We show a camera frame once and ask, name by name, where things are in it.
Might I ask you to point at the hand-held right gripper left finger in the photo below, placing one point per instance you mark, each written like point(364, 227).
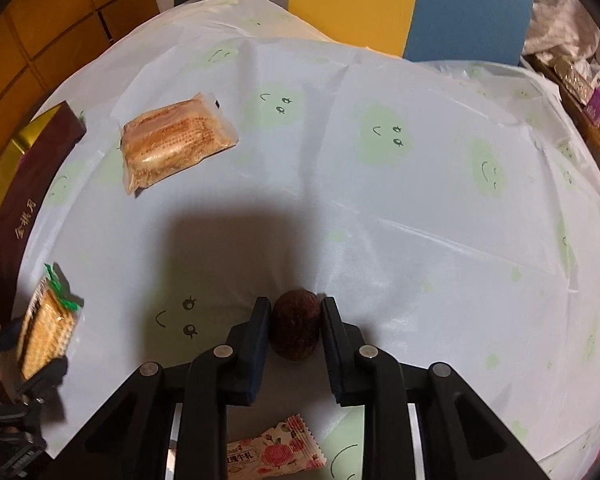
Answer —
point(257, 355)

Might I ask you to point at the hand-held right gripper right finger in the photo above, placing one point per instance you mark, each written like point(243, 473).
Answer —
point(332, 355)

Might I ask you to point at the dark brown round snack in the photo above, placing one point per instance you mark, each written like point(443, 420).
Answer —
point(296, 325)

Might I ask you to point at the cracker packet with green ends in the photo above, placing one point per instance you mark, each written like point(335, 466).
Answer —
point(45, 325)

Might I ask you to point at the maroon and gold gift box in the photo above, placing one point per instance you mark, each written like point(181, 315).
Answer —
point(30, 190)

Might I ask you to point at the pink floral candy packet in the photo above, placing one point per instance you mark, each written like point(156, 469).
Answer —
point(275, 452)

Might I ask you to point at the white tablecloth with green faces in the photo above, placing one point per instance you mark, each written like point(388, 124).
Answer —
point(405, 260)

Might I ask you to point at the orange layered pastry packet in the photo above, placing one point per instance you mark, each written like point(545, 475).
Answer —
point(175, 142)

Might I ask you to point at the yellow panel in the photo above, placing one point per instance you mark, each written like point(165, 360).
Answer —
point(350, 0)

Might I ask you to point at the silver blister pack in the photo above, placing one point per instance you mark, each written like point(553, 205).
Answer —
point(572, 77)

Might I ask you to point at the blue chair backrest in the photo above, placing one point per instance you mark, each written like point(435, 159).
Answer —
point(467, 10)

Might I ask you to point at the grey crumpled cloth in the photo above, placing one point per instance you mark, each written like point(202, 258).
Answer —
point(565, 15)

